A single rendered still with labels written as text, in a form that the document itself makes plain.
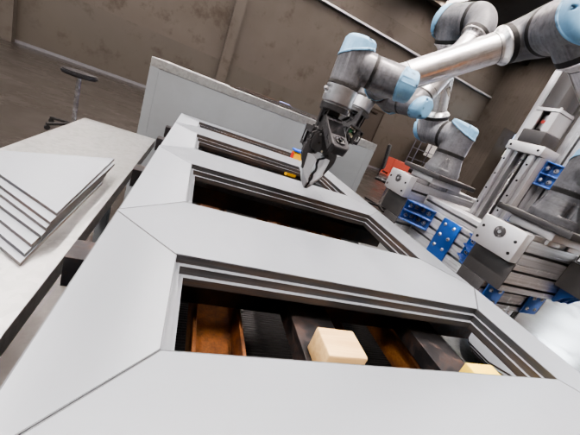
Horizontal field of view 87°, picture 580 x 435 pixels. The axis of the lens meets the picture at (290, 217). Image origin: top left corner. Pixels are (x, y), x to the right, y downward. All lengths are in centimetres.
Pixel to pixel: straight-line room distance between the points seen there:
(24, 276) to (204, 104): 133
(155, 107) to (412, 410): 161
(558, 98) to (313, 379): 128
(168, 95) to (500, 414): 164
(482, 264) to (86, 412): 103
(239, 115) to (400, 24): 1182
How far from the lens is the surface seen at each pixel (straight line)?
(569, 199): 117
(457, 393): 44
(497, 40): 101
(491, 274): 109
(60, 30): 1156
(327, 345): 43
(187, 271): 43
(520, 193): 137
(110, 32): 1128
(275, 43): 1142
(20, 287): 52
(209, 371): 29
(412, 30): 1360
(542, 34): 97
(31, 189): 68
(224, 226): 53
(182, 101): 172
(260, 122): 174
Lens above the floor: 107
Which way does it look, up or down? 19 degrees down
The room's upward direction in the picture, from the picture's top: 22 degrees clockwise
